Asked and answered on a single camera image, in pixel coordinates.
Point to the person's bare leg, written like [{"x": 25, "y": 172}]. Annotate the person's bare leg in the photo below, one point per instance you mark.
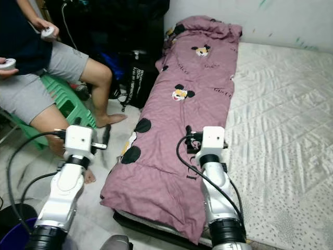
[
  {"x": 99, "y": 86},
  {"x": 54, "y": 125}
]

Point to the person's bare left leg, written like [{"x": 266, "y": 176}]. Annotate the person's bare left leg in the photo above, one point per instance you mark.
[{"x": 99, "y": 86}]

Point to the pink cartoon mouse blanket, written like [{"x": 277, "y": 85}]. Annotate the pink cartoon mouse blanket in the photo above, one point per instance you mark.
[{"x": 187, "y": 104}]

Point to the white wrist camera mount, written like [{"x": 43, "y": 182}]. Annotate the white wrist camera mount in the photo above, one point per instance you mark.
[
  {"x": 213, "y": 138},
  {"x": 79, "y": 138}
]

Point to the black round bin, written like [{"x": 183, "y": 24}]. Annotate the black round bin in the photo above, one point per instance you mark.
[{"x": 15, "y": 213}]

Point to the black luggage pile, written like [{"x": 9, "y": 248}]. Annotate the black luggage pile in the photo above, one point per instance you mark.
[{"x": 119, "y": 21}]

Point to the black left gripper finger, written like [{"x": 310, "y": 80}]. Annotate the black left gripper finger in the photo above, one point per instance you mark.
[
  {"x": 105, "y": 134},
  {"x": 78, "y": 122}
]

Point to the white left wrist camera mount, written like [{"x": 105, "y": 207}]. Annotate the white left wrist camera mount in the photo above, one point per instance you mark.
[{"x": 79, "y": 138}]

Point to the person's dark navy shirt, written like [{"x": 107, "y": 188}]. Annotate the person's dark navy shirt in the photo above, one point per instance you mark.
[{"x": 21, "y": 31}]

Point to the green plastic stool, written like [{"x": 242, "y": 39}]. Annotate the green plastic stool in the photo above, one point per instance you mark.
[{"x": 67, "y": 101}]

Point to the blue bag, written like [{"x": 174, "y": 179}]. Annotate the blue bag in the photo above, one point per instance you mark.
[{"x": 113, "y": 65}]

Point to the person's left forearm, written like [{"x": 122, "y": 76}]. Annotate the person's left forearm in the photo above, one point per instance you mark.
[{"x": 28, "y": 8}]

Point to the person's bare right leg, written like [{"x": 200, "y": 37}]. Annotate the person's bare right leg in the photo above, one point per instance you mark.
[{"x": 54, "y": 125}]

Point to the purple waste bin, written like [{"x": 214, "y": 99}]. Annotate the purple waste bin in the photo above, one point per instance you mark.
[{"x": 13, "y": 240}]

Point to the person's right hand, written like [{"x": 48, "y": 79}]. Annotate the person's right hand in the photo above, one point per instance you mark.
[{"x": 4, "y": 73}]

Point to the person's left hand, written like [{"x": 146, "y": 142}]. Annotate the person's left hand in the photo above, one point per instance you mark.
[{"x": 40, "y": 23}]

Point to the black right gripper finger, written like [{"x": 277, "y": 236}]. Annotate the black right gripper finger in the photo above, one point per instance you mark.
[{"x": 189, "y": 131}]

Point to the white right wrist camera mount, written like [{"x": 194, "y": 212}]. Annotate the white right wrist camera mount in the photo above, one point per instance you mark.
[{"x": 213, "y": 138}]

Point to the white quilted mattress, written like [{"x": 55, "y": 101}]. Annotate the white quilted mattress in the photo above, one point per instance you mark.
[{"x": 276, "y": 104}]

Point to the dark bed frame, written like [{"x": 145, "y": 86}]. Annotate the dark bed frame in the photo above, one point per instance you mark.
[{"x": 135, "y": 224}]

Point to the grey robot left leg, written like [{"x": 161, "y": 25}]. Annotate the grey robot left leg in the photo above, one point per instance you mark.
[{"x": 115, "y": 243}]

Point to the white round controller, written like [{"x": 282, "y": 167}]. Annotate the white round controller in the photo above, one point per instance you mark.
[
  {"x": 9, "y": 63},
  {"x": 49, "y": 34}
]

